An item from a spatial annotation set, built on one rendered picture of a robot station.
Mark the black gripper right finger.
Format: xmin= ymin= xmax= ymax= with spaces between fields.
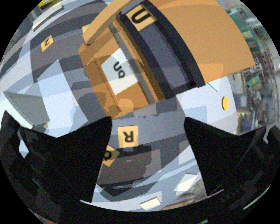
xmin=183 ymin=116 xmax=268 ymax=196

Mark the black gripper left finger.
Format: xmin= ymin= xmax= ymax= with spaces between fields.
xmin=19 ymin=116 xmax=112 ymax=202

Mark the yellow round disc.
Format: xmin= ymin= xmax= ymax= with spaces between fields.
xmin=221 ymin=96 xmax=229 ymax=111

